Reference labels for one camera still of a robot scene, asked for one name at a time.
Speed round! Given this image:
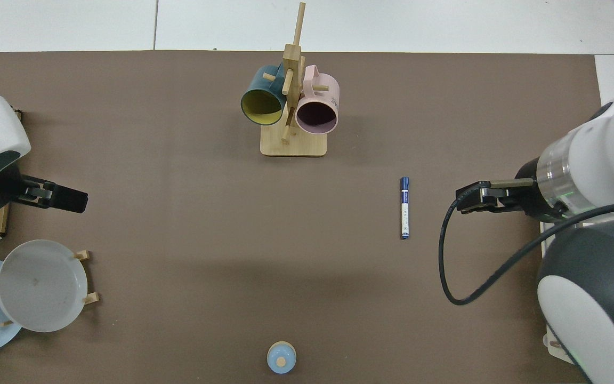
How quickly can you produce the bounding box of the dark teal mug yellow inside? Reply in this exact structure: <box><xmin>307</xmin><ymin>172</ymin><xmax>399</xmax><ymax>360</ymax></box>
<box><xmin>240</xmin><ymin>64</ymin><xmax>287</xmax><ymax>126</ymax></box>

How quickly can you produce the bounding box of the brown table cloth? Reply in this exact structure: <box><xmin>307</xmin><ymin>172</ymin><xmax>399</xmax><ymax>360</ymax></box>
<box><xmin>0</xmin><ymin>51</ymin><xmax>602</xmax><ymax>384</ymax></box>

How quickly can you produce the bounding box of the small blue round holder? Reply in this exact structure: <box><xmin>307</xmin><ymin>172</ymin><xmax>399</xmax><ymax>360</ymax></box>
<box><xmin>266</xmin><ymin>341</ymin><xmax>297</xmax><ymax>374</ymax></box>

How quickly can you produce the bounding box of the pink mug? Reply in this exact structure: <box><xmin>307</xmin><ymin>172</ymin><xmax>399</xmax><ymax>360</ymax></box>
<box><xmin>295</xmin><ymin>65</ymin><xmax>341</xmax><ymax>135</ymax></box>

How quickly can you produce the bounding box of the blue and white marker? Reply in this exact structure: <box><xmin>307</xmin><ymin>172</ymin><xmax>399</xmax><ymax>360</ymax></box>
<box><xmin>399</xmin><ymin>177</ymin><xmax>410</xmax><ymax>240</ymax></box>

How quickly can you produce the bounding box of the black cable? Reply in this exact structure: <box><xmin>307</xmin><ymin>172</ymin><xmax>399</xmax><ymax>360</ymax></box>
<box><xmin>439</xmin><ymin>180</ymin><xmax>614</xmax><ymax>306</ymax></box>

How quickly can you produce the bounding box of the pale toaster oven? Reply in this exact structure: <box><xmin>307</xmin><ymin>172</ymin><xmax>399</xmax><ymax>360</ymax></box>
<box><xmin>540</xmin><ymin>220</ymin><xmax>575</xmax><ymax>366</ymax></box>

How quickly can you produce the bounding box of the wooden plate rack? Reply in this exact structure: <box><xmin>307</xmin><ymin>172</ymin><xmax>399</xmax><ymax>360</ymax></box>
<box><xmin>0</xmin><ymin>250</ymin><xmax>100</xmax><ymax>327</ymax></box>

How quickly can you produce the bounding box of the wooden cup stand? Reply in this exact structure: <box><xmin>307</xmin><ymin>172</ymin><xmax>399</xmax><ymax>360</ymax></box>
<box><xmin>260</xmin><ymin>2</ymin><xmax>328</xmax><ymax>157</ymax></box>

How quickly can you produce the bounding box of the grey plate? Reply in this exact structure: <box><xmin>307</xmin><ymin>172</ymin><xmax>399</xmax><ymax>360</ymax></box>
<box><xmin>0</xmin><ymin>239</ymin><xmax>88</xmax><ymax>333</ymax></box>

